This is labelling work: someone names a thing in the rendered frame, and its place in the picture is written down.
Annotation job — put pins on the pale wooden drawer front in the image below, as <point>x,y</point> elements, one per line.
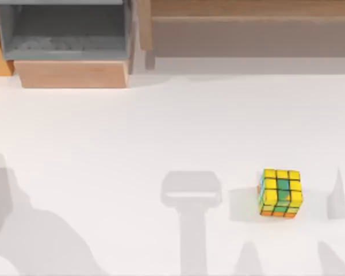
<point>72,73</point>

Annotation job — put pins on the wooden open shelf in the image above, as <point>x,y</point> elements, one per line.
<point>247,31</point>

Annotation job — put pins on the yellow puzzle cube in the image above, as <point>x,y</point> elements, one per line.
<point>280,193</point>

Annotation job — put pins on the grey pulled-out drawer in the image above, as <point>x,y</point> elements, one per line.
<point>66,31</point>

